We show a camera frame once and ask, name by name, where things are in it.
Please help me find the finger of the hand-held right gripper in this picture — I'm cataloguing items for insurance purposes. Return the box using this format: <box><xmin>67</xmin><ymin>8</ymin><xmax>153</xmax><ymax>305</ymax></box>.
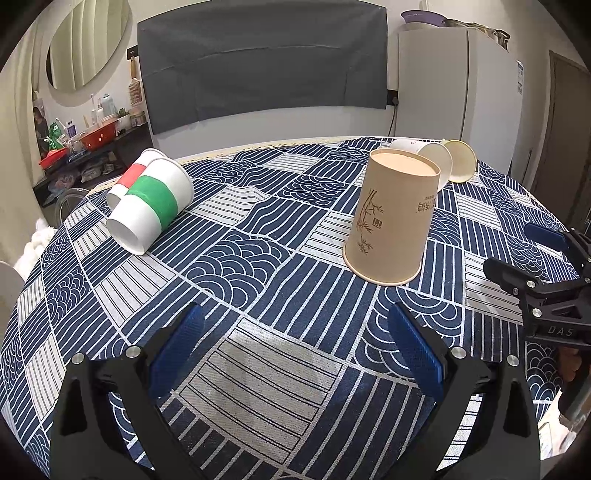
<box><xmin>482</xmin><ymin>257</ymin><xmax>548</xmax><ymax>298</ymax></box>
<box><xmin>524</xmin><ymin>222</ymin><xmax>591</xmax><ymax>280</ymax></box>

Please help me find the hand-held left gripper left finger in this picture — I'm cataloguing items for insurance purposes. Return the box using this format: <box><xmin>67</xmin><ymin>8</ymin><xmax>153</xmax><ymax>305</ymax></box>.
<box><xmin>50</xmin><ymin>304</ymin><xmax>206</xmax><ymax>480</ymax></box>

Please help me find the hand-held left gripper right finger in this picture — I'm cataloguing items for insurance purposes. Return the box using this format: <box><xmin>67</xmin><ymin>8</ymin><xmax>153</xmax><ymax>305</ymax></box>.
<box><xmin>387</xmin><ymin>302</ymin><xmax>542</xmax><ymax>480</ymax></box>

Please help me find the cream paper cup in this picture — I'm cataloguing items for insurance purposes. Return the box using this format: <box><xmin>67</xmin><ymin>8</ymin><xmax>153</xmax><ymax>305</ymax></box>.
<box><xmin>442</xmin><ymin>139</ymin><xmax>478</xmax><ymax>184</ymax></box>

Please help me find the brown paper cup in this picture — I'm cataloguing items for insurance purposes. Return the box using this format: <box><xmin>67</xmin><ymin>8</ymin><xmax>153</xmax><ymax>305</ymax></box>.
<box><xmin>344</xmin><ymin>148</ymin><xmax>443</xmax><ymax>287</ymax></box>

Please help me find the plain white paper cup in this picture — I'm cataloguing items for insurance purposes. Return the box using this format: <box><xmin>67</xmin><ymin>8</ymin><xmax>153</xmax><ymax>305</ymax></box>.
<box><xmin>390</xmin><ymin>137</ymin><xmax>454</xmax><ymax>192</ymax></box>

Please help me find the white cup with green band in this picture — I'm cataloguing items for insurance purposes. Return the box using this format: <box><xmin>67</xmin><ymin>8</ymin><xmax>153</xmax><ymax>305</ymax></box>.
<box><xmin>106</xmin><ymin>158</ymin><xmax>195</xmax><ymax>256</ymax></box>

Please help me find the white cup with red band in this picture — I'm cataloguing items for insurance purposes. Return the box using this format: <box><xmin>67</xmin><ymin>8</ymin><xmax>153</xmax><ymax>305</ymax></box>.
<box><xmin>106</xmin><ymin>148</ymin><xmax>167</xmax><ymax>214</ymax></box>

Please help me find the person's right hand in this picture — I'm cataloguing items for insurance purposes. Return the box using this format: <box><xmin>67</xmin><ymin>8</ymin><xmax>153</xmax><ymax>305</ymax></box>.
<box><xmin>557</xmin><ymin>346</ymin><xmax>584</xmax><ymax>385</ymax></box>

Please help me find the brown door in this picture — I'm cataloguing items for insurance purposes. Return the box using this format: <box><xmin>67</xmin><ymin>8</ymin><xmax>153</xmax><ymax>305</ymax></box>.
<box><xmin>549</xmin><ymin>50</ymin><xmax>591</xmax><ymax>232</ymax></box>

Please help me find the blue patterned tablecloth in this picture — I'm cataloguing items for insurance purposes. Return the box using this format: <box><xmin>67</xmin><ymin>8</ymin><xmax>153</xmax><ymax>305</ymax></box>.
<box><xmin>0</xmin><ymin>135</ymin><xmax>591</xmax><ymax>480</ymax></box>

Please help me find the white fluffy cloth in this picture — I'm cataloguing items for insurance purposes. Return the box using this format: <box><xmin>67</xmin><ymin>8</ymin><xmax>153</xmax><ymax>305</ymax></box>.
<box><xmin>13</xmin><ymin>218</ymin><xmax>59</xmax><ymax>278</ymax></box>

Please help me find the white refrigerator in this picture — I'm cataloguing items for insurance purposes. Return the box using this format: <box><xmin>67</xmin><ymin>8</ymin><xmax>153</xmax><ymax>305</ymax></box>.
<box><xmin>398</xmin><ymin>23</ymin><xmax>527</xmax><ymax>178</ymax></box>

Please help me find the metal pot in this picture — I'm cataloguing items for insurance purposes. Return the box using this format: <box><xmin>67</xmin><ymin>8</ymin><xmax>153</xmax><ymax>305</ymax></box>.
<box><xmin>480</xmin><ymin>25</ymin><xmax>510</xmax><ymax>51</ymax></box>

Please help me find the dark sideboard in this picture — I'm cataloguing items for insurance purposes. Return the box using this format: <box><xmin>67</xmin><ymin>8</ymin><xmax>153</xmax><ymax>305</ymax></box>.
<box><xmin>32</xmin><ymin>124</ymin><xmax>155</xmax><ymax>209</ymax></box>

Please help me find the red bowl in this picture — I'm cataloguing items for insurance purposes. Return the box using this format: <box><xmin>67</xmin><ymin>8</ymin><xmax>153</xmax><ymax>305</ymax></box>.
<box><xmin>78</xmin><ymin>128</ymin><xmax>117</xmax><ymax>152</ymax></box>

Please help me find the red tray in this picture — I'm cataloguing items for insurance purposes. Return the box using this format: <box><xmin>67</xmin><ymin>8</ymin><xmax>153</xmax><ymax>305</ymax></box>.
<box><xmin>39</xmin><ymin>148</ymin><xmax>68</xmax><ymax>170</ymax></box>

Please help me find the green packet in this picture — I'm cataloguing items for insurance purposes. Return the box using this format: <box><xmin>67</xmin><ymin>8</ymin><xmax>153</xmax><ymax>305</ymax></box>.
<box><xmin>46</xmin><ymin>121</ymin><xmax>68</xmax><ymax>151</ymax></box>

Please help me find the purple basin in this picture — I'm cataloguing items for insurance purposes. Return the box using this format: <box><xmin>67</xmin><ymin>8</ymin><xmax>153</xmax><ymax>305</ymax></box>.
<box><xmin>400</xmin><ymin>9</ymin><xmax>447</xmax><ymax>31</ymax></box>

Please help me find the standing photo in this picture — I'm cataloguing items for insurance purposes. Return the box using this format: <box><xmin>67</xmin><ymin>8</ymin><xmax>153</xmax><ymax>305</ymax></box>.
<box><xmin>31</xmin><ymin>106</ymin><xmax>49</xmax><ymax>157</ymax></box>

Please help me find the wooden brush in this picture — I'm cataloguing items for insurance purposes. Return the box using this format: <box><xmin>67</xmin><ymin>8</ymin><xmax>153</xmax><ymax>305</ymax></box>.
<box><xmin>128</xmin><ymin>54</ymin><xmax>145</xmax><ymax>110</ymax></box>

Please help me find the dark grey cloth cover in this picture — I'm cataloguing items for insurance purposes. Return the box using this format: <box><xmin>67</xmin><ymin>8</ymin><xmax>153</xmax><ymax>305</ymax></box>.
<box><xmin>137</xmin><ymin>0</ymin><xmax>389</xmax><ymax>136</ymax></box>

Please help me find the oval wall mirror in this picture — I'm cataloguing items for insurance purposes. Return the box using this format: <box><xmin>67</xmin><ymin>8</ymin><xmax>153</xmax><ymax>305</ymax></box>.
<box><xmin>46</xmin><ymin>0</ymin><xmax>133</xmax><ymax>108</ymax></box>

